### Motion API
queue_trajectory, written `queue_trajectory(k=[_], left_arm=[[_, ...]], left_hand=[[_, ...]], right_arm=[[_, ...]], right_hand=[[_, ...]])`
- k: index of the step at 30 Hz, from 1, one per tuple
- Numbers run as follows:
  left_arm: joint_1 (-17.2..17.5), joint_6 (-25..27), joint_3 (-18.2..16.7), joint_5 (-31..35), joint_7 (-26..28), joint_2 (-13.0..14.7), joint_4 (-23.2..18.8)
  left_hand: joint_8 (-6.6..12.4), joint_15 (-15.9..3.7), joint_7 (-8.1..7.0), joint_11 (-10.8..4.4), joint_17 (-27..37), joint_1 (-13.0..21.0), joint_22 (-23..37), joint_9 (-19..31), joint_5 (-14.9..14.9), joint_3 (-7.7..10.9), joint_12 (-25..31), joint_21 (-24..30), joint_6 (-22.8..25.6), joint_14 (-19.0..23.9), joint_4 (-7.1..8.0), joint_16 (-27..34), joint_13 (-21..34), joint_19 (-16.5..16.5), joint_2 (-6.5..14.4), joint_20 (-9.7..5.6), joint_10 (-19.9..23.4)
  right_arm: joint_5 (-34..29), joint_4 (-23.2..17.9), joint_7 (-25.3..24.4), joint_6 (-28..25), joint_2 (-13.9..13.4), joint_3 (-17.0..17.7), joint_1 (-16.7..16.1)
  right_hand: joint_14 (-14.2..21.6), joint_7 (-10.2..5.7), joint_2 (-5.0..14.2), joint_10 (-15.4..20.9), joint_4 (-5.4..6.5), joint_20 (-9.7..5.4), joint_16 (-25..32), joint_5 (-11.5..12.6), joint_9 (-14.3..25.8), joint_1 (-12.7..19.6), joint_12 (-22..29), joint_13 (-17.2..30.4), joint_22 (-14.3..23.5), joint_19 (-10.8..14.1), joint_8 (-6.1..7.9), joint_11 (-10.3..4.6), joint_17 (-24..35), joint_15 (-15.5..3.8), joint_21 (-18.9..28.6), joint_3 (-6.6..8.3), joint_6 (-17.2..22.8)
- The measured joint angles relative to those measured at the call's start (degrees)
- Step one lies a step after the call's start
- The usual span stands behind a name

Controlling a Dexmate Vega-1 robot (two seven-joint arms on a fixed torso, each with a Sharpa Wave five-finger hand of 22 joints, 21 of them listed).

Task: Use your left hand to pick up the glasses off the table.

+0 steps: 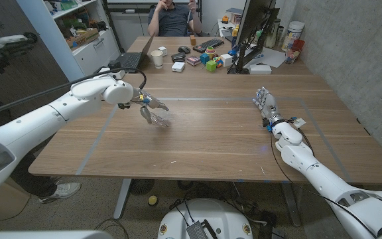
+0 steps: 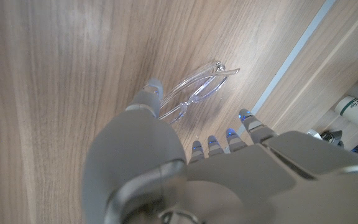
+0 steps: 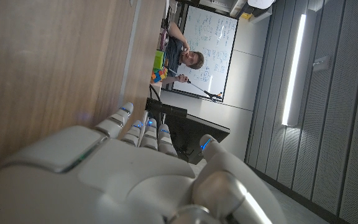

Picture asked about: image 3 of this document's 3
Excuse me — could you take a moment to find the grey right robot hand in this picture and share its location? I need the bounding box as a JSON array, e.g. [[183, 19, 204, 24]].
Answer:
[[0, 101, 288, 224]]

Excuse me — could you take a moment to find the black computer monitor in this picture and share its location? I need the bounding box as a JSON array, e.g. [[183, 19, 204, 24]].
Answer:
[[163, 113, 231, 165]]

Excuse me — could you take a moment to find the black monitor stand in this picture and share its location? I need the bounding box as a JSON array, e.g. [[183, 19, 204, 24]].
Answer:
[[144, 83, 188, 125]]

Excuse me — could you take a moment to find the multicoloured puzzle cube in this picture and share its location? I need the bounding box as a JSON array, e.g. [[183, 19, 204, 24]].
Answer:
[[150, 67, 169, 84]]

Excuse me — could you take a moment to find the thin grabber stick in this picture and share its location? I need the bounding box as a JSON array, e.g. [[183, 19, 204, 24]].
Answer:
[[166, 67, 224, 103]]

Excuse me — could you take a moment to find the green cube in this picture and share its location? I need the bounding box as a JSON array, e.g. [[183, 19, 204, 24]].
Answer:
[[153, 50, 165, 70]]

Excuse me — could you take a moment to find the grey tape outline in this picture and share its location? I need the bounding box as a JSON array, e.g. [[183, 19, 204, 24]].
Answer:
[[118, 0, 142, 108]]

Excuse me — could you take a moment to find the seated person grey shirt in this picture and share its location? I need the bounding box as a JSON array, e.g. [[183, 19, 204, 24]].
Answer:
[[162, 21, 205, 86]]

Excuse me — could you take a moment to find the whiteboard with blue writing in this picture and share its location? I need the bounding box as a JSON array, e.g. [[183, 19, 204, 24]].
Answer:
[[171, 4, 239, 102]]

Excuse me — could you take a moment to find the long white light bar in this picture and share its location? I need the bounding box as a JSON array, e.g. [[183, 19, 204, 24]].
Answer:
[[281, 14, 307, 127]]

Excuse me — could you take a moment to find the grey wall box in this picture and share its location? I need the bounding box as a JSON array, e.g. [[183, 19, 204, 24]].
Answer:
[[312, 55, 331, 72]]

